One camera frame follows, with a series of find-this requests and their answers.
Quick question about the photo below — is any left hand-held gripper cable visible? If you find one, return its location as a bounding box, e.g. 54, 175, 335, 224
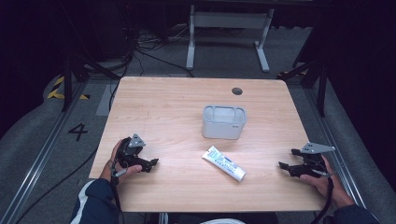
108, 159, 129, 224

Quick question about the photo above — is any yellow black floor tape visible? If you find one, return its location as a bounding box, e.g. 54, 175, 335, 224
47, 76, 92, 101

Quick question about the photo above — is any right hand-held gripper cable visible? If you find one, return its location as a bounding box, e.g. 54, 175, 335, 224
309, 168, 339, 224

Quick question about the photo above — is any person's right hand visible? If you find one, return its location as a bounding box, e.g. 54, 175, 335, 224
299, 154, 356, 210

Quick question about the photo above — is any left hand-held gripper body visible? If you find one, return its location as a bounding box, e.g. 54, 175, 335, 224
116, 133, 150, 169

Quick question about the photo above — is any aluminium floor rail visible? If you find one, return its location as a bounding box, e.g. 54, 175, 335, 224
303, 87, 367, 209
0, 81, 88, 224

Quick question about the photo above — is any hand-held gripper cable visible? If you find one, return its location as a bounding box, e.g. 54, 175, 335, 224
309, 168, 339, 224
108, 159, 129, 224

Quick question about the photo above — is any white plastic storage box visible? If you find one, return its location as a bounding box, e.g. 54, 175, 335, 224
201, 105, 248, 141

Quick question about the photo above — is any white metal desk frame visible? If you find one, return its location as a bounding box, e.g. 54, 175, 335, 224
185, 4, 276, 74

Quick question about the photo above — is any black metal stand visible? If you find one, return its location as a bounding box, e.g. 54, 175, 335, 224
61, 53, 121, 113
277, 57, 329, 119

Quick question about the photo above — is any bundle of black cables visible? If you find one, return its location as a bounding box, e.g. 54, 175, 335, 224
106, 6, 195, 111

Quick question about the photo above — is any person's left hand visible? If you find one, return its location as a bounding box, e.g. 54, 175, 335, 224
99, 138, 143, 184

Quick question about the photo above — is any long black floor cable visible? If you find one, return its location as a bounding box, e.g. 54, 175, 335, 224
14, 145, 100, 224

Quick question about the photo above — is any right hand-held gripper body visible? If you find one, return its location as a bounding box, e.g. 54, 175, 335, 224
296, 141, 337, 179

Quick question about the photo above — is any white toothpaste tube blue print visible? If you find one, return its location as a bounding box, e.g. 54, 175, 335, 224
202, 145, 248, 183

